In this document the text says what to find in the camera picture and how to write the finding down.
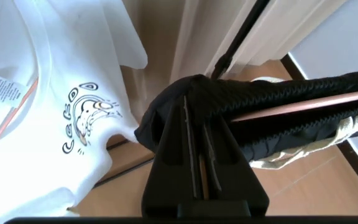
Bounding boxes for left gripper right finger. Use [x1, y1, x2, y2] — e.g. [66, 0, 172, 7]
[202, 119, 270, 218]

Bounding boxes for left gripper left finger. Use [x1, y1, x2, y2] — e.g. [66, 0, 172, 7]
[141, 94, 200, 218]

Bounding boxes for black shorts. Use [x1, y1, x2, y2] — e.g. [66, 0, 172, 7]
[134, 66, 358, 170]

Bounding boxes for pink clothes hanger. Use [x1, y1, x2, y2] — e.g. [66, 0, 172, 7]
[198, 88, 358, 200]
[0, 77, 40, 146]

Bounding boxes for white printed t-shirt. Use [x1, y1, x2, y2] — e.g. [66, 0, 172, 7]
[0, 0, 149, 224]

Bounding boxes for black clothes rack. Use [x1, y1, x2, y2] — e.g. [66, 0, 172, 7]
[93, 0, 270, 188]

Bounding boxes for beige curtain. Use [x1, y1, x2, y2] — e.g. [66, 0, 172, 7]
[119, 0, 351, 124]

